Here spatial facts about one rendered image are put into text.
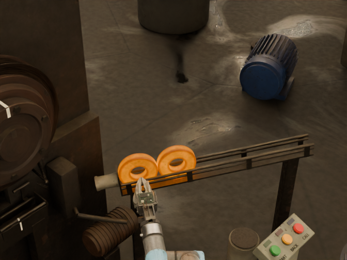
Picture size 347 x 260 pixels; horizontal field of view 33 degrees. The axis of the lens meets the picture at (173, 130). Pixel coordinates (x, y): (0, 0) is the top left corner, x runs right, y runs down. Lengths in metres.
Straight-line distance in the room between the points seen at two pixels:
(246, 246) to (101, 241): 0.56
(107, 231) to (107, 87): 1.86
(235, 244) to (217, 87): 1.92
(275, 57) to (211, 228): 1.29
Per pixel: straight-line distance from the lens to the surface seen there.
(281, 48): 3.96
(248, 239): 2.37
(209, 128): 3.71
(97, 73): 4.24
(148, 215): 2.17
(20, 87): 1.88
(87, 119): 2.36
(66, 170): 2.24
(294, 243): 2.29
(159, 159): 2.32
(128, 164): 2.30
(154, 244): 2.12
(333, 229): 3.20
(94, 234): 2.37
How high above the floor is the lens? 2.29
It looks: 38 degrees down
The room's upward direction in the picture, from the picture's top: 1 degrees clockwise
